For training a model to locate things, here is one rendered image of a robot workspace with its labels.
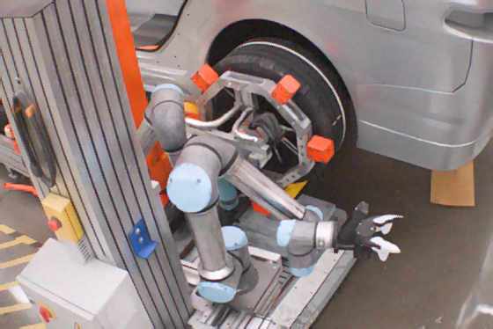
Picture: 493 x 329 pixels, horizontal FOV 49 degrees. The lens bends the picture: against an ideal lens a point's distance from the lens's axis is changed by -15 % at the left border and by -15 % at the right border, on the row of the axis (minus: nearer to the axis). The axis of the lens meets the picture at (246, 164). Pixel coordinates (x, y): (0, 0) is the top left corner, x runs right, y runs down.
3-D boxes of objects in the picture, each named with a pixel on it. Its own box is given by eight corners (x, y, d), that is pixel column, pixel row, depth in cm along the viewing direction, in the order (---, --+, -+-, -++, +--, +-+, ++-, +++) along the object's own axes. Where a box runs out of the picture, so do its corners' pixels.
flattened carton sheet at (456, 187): (471, 149, 371) (471, 145, 368) (473, 208, 331) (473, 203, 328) (431, 147, 379) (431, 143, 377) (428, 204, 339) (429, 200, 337)
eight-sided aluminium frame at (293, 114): (317, 192, 277) (308, 88, 243) (310, 201, 273) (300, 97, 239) (217, 159, 304) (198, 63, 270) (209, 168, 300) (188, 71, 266)
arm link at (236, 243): (254, 250, 209) (249, 222, 201) (246, 279, 200) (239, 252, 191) (220, 247, 212) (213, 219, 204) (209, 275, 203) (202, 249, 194)
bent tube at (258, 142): (286, 120, 253) (283, 98, 246) (261, 148, 241) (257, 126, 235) (249, 111, 261) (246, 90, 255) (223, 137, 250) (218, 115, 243)
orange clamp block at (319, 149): (315, 148, 263) (334, 153, 259) (306, 158, 259) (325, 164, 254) (313, 135, 259) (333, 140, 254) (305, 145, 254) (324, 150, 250)
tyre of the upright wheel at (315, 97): (333, 178, 305) (366, 78, 255) (309, 208, 291) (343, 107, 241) (220, 113, 323) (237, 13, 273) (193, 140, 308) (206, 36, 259)
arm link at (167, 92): (94, 205, 229) (161, 96, 204) (96, 180, 240) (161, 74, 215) (121, 216, 234) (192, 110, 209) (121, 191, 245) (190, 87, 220)
